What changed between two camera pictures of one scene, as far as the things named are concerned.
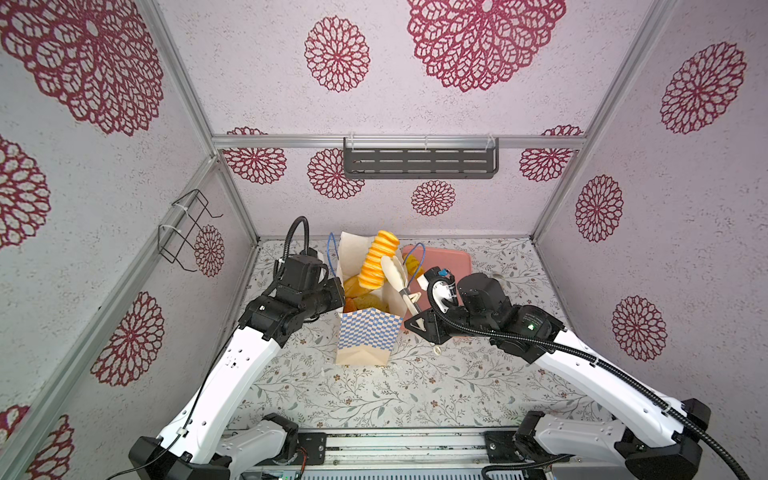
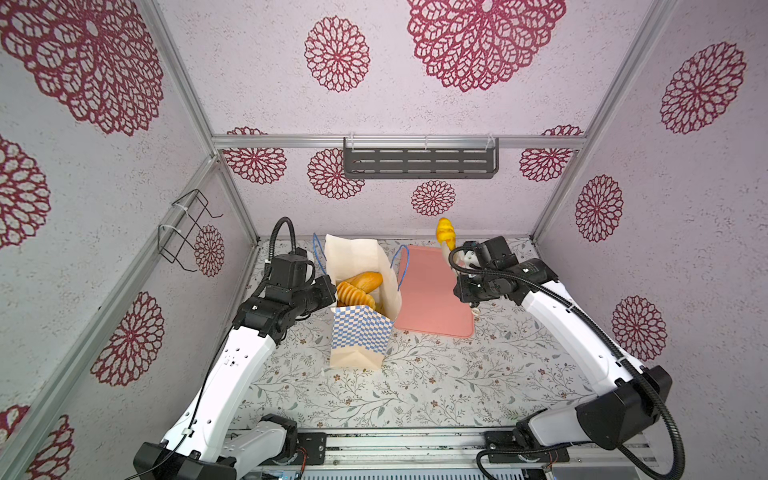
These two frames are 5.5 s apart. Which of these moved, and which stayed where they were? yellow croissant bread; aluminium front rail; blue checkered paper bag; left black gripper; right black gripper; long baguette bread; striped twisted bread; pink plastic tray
Moved: long baguette bread; yellow croissant bread; striped twisted bread; right black gripper; blue checkered paper bag
Stayed: left black gripper; pink plastic tray; aluminium front rail
